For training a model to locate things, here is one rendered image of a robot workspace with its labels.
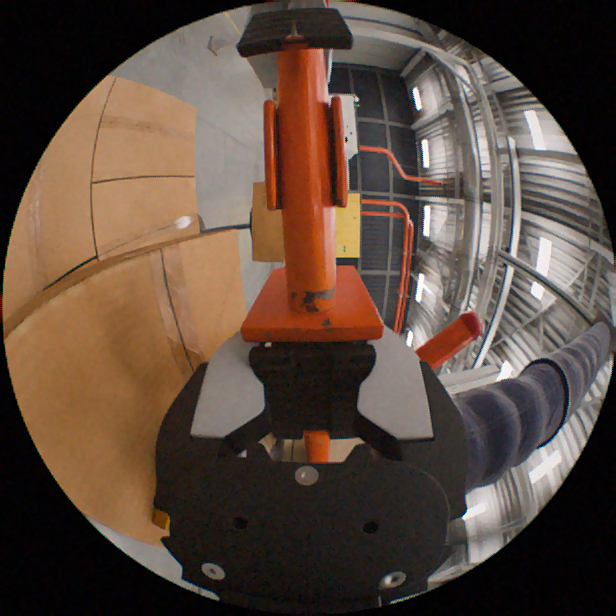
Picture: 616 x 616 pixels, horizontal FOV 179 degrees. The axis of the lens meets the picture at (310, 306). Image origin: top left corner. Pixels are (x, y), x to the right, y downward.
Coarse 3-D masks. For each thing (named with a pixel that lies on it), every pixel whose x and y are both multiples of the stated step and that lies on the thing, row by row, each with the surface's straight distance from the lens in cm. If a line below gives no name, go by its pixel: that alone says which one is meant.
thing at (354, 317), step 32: (352, 288) 12; (256, 320) 9; (288, 320) 9; (320, 320) 9; (352, 320) 9; (256, 352) 9; (288, 352) 9; (320, 352) 9; (352, 352) 9; (288, 384) 9; (320, 384) 11; (352, 384) 10; (288, 416) 11; (320, 416) 13; (352, 416) 12
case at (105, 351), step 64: (128, 256) 21; (192, 256) 24; (64, 320) 14; (128, 320) 17; (192, 320) 24; (64, 384) 14; (128, 384) 17; (64, 448) 15; (128, 448) 18; (128, 512) 19
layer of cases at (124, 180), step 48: (96, 96) 77; (144, 96) 90; (96, 144) 70; (144, 144) 83; (192, 144) 110; (48, 192) 59; (96, 192) 66; (144, 192) 79; (192, 192) 104; (48, 240) 57; (96, 240) 63; (144, 240) 76
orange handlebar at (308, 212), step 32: (288, 64) 11; (320, 64) 11; (288, 96) 10; (320, 96) 10; (288, 128) 9; (320, 128) 9; (288, 160) 9; (320, 160) 9; (288, 192) 8; (320, 192) 8; (288, 224) 9; (320, 224) 8; (288, 256) 9; (320, 256) 9; (288, 288) 10; (320, 288) 9; (320, 448) 19
